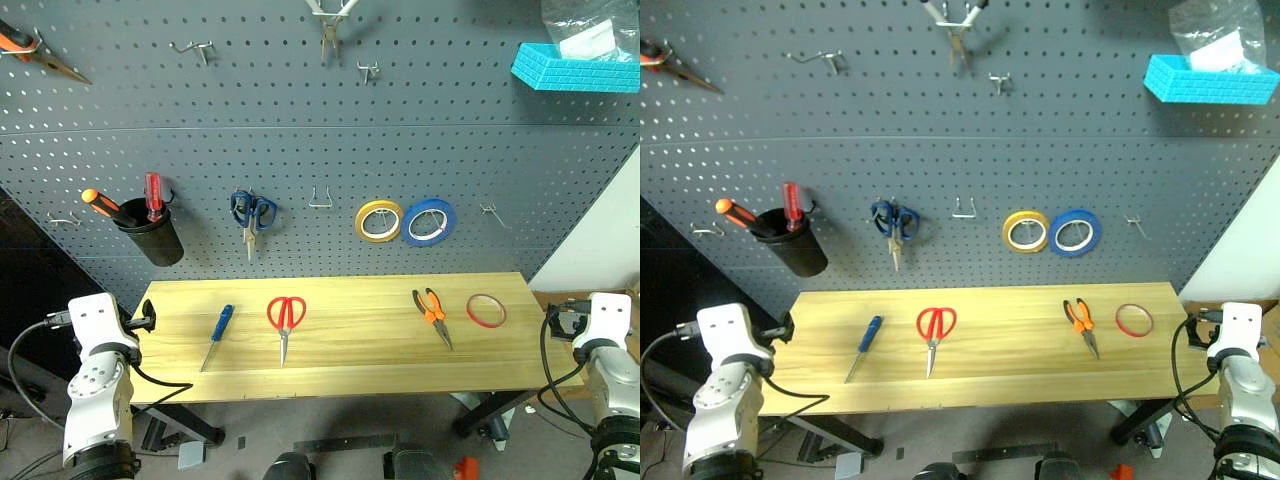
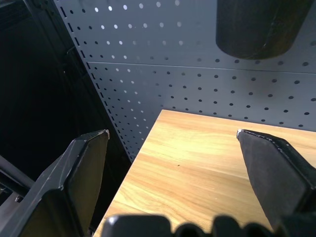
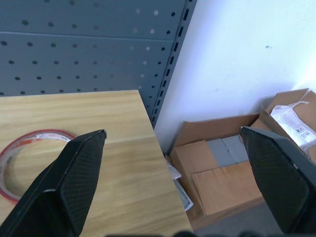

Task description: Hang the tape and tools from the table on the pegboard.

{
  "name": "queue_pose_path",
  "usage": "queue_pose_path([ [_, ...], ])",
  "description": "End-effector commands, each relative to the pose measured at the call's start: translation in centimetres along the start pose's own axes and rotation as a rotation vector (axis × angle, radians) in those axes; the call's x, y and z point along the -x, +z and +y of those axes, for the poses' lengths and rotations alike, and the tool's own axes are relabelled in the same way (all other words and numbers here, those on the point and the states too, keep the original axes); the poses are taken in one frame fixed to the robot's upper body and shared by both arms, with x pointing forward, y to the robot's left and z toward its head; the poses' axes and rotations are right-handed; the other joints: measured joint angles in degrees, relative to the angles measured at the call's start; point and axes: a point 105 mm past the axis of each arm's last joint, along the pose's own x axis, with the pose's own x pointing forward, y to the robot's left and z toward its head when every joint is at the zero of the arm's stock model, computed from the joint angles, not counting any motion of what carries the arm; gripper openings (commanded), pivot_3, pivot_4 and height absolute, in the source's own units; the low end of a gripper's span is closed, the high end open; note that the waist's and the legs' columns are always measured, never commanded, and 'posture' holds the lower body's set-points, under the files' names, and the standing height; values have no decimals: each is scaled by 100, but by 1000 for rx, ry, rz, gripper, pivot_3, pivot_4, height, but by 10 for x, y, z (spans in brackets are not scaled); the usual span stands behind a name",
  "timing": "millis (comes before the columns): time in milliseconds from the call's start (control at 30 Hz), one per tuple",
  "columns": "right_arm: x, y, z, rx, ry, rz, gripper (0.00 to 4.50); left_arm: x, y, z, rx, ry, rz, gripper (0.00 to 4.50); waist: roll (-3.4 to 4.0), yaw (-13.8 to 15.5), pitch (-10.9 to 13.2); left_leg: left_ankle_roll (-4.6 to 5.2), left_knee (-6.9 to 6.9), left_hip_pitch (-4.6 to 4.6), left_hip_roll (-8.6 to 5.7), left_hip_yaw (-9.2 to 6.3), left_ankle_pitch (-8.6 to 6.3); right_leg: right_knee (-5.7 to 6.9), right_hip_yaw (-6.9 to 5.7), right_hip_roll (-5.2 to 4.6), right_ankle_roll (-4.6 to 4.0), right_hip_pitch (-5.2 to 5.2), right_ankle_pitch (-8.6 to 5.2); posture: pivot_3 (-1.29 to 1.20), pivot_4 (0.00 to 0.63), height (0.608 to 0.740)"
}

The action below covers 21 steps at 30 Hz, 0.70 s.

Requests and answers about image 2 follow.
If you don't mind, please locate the black rubber mallet head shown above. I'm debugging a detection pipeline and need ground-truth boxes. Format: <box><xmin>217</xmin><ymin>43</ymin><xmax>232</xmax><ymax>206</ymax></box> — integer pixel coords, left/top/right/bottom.
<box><xmin>215</xmin><ymin>0</ymin><xmax>315</xmax><ymax>60</ymax></box>

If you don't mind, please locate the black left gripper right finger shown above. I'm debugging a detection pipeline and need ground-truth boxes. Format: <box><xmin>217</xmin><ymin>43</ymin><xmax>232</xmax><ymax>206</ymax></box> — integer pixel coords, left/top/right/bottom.
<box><xmin>236</xmin><ymin>128</ymin><xmax>316</xmax><ymax>232</ymax></box>

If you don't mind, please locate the grey perforated pegboard panel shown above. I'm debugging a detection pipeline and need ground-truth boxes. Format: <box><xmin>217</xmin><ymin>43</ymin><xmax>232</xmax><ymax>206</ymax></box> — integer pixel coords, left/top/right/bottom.
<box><xmin>52</xmin><ymin>0</ymin><xmax>316</xmax><ymax>163</ymax></box>

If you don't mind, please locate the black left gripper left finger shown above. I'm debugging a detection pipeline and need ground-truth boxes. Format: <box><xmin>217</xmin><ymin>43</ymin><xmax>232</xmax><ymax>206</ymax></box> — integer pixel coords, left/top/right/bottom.
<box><xmin>0</xmin><ymin>129</ymin><xmax>110</xmax><ymax>237</ymax></box>

